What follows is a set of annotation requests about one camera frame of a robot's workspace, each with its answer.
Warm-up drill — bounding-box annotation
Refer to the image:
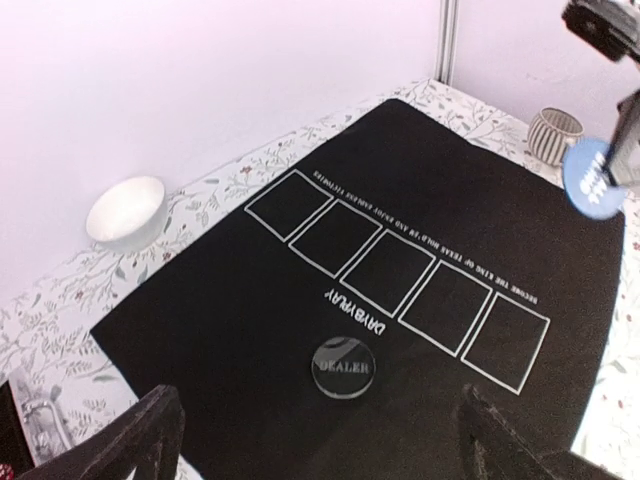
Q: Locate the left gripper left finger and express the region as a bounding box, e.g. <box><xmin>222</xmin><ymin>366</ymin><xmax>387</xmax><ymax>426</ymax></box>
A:
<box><xmin>45</xmin><ymin>385</ymin><xmax>185</xmax><ymax>479</ymax></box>

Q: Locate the silver poker chip case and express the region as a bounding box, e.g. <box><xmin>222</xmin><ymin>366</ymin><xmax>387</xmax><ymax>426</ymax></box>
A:
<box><xmin>1</xmin><ymin>368</ymin><xmax>73</xmax><ymax>479</ymax></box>

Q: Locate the blue small blind button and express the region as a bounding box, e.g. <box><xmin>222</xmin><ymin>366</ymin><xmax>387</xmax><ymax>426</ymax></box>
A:
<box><xmin>562</xmin><ymin>137</ymin><xmax>626</xmax><ymax>221</ymax></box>

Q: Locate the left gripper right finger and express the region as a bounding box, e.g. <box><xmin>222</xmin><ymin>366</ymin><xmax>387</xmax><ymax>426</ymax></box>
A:
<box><xmin>460</xmin><ymin>385</ymin><xmax>615</xmax><ymax>480</ymax></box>

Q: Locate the right aluminium frame post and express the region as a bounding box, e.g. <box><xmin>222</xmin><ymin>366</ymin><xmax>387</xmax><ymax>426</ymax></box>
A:
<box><xmin>434</xmin><ymin>0</ymin><xmax>460</xmax><ymax>85</ymax></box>

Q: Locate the white ceramic bowl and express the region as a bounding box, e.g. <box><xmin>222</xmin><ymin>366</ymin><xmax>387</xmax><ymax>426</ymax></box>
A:
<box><xmin>85</xmin><ymin>176</ymin><xmax>168</xmax><ymax>254</ymax></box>

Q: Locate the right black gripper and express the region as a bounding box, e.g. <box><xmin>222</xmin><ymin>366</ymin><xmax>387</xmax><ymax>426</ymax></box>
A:
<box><xmin>561</xmin><ymin>0</ymin><xmax>639</xmax><ymax>189</ymax></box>

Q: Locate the clear dealer button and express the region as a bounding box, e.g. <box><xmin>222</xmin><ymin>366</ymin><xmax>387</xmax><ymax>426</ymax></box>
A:
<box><xmin>311</xmin><ymin>337</ymin><xmax>377</xmax><ymax>400</ymax></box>

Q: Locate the white ribbed cup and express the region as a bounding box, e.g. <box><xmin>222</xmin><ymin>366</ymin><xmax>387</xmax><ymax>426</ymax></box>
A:
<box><xmin>527</xmin><ymin>107</ymin><xmax>584</xmax><ymax>167</ymax></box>

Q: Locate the black poker mat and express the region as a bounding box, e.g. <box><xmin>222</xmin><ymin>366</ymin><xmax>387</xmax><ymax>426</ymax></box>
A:
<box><xmin>92</xmin><ymin>100</ymin><xmax>625</xmax><ymax>479</ymax></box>

